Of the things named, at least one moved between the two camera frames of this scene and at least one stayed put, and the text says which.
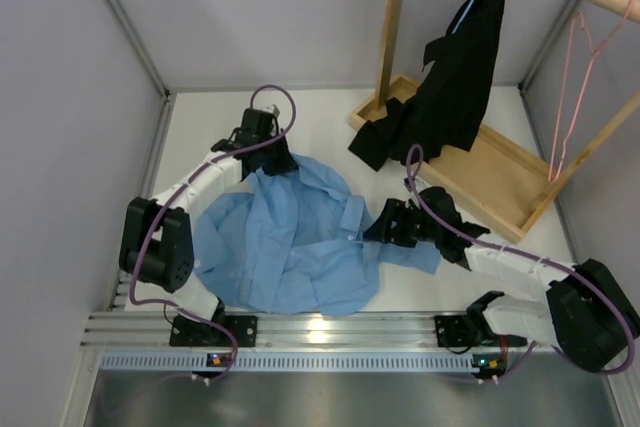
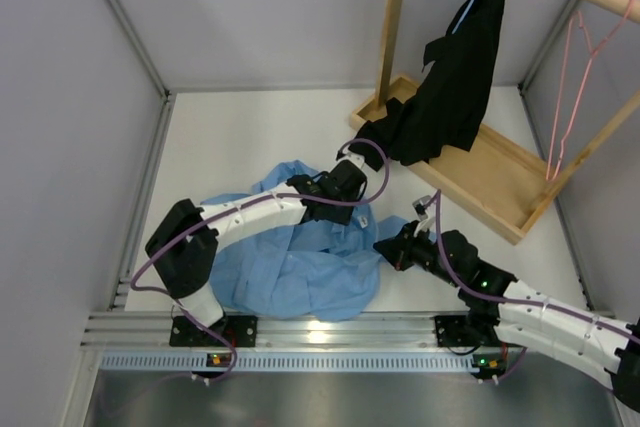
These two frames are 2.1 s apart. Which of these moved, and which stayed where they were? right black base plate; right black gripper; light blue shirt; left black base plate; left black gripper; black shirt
Moved: left black gripper; right black gripper
Stayed: black shirt; right black base plate; left black base plate; light blue shirt
